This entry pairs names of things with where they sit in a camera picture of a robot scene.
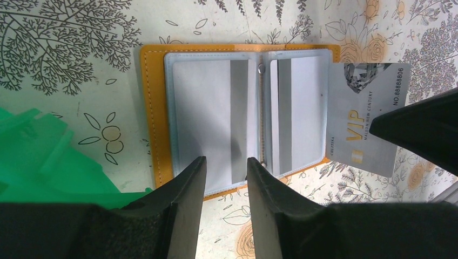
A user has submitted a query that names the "orange leather card holder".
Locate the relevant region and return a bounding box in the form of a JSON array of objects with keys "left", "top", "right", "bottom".
[{"left": 139, "top": 44, "right": 340, "bottom": 199}]

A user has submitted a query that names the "white card with magnetic stripe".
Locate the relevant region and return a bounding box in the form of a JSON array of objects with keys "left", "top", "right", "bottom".
[{"left": 173, "top": 60, "right": 259, "bottom": 192}]

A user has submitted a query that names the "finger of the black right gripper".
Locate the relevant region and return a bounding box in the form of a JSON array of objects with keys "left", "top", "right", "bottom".
[{"left": 369, "top": 88, "right": 457, "bottom": 176}]

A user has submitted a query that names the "green plastic bin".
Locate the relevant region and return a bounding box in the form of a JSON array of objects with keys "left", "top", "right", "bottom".
[{"left": 1, "top": 108, "right": 152, "bottom": 209}]

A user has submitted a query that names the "silver VIP card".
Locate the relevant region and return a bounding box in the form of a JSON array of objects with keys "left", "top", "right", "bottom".
[{"left": 326, "top": 63, "right": 411, "bottom": 177}]

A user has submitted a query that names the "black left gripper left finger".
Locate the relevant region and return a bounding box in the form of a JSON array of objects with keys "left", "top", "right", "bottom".
[{"left": 122, "top": 156, "right": 207, "bottom": 258}]

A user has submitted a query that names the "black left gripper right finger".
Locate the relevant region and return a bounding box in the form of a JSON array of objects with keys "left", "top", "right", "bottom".
[{"left": 247, "top": 158, "right": 336, "bottom": 258}]

